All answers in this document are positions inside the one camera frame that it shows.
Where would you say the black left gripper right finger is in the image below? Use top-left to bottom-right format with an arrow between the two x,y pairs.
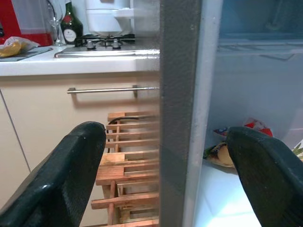
226,126 -> 303,227

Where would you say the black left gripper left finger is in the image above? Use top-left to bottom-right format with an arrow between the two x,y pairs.
0,121 -> 107,227

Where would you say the dark grey mini fridge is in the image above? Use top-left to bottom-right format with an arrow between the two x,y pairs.
158,0 -> 303,227

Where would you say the green white food packet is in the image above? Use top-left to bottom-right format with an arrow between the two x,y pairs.
292,139 -> 303,163

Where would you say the red white food packet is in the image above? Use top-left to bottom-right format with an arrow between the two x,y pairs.
243,117 -> 274,138

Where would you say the yellow green snack bag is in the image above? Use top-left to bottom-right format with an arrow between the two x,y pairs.
203,141 -> 236,169

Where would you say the blue red food packet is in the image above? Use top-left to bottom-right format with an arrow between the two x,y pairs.
212,127 -> 229,140

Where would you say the wooden wine rack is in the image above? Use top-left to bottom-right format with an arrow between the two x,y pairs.
90,110 -> 160,227

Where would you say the beige kitchen cabinet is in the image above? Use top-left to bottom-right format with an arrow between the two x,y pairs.
0,70 -> 160,227

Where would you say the grey tray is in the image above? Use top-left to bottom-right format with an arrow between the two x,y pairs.
0,45 -> 54,62

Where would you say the steel gas hob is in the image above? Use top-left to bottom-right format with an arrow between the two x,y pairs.
53,33 -> 160,59

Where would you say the clear plastic snack bag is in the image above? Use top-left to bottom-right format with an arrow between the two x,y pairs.
0,36 -> 40,58

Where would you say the dark green glass bottle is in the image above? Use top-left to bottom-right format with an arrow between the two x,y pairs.
60,0 -> 84,46

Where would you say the clear wine glass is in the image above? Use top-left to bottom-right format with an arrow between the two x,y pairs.
48,0 -> 66,47

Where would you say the red kitchen appliance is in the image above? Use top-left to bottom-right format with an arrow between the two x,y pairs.
0,0 -> 54,47

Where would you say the white kitchen appliance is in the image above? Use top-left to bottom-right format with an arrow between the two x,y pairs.
85,0 -> 136,36

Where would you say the black cable on rack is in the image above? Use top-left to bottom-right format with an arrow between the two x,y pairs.
107,116 -> 157,125

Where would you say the steel bar cabinet handle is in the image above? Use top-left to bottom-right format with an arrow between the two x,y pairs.
66,85 -> 160,98

